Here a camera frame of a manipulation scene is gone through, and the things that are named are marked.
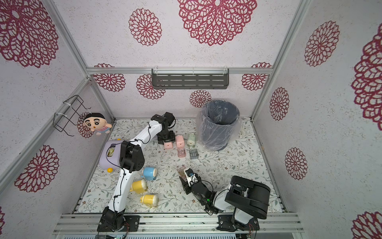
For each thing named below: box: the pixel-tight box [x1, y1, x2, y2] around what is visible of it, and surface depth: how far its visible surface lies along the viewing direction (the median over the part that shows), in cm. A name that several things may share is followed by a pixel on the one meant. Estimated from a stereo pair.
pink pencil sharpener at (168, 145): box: [164, 141, 174, 149], surface depth 99 cm
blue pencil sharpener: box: [140, 167, 158, 181], surface depth 86 cm
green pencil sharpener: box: [187, 133, 196, 148], surface depth 100 cm
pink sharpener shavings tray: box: [177, 147, 187, 158], surface depth 102 cm
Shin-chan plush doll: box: [82, 112, 113, 136], surface depth 94 cm
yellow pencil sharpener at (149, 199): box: [139, 194, 159, 206], surface depth 76 cm
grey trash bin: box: [201, 99, 241, 151], surface depth 92 cm
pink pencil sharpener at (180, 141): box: [175, 134, 186, 148], surface depth 101 cm
